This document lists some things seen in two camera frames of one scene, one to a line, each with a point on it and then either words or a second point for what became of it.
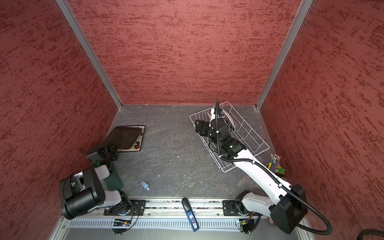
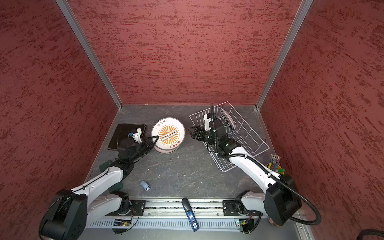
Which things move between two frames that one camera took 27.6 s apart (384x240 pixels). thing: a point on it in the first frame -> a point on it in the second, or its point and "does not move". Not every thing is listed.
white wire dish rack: [242, 132] does not move
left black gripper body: [110, 152] -> [145, 147]
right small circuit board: [246, 225] does not move
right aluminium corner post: [303, 8] does not move
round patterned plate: [227, 115] -> [171, 134]
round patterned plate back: [230, 118] does not move
